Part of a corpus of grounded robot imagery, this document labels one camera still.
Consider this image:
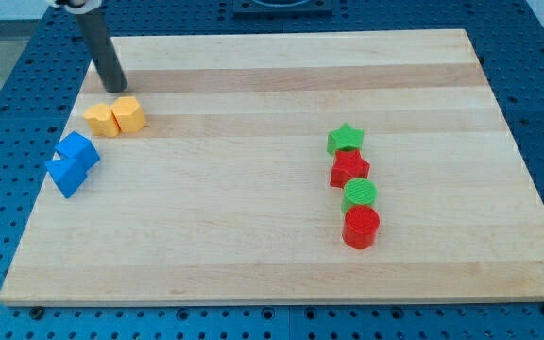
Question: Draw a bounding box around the red star block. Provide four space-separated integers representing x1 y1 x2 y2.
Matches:
330 149 370 188

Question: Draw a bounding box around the green star block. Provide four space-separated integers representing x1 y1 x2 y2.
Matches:
326 123 365 156

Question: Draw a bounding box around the green cylinder block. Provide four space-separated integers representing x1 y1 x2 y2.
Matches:
341 178 378 213

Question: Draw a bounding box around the blue triangle block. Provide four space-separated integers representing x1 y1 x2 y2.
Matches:
44 158 87 198

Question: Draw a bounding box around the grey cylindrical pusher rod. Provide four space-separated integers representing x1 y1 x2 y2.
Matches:
75 8 128 94

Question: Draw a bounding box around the red cylinder block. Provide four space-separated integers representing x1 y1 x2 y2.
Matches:
342 205 381 249

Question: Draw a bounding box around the wooden board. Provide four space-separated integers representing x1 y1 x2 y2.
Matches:
0 29 544 307

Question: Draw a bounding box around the yellow heart block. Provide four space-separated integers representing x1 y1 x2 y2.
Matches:
83 103 120 137

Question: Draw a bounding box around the blue cube block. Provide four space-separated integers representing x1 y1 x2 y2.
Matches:
55 131 100 171

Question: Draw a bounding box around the white arm end mount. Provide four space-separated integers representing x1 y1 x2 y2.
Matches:
47 0 102 14

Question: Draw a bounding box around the yellow hexagon block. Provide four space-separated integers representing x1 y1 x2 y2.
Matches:
110 96 147 133

